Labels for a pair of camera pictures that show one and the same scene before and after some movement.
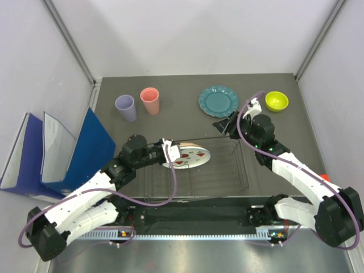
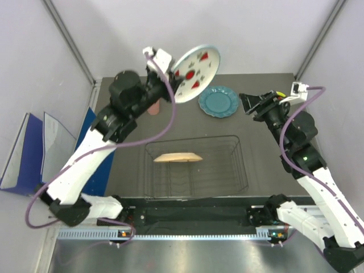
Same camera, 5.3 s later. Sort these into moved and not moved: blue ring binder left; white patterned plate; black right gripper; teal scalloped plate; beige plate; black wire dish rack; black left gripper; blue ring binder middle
Moved: white patterned plate; black left gripper; black right gripper; beige plate
Not moved: blue ring binder left; teal scalloped plate; blue ring binder middle; black wire dish rack
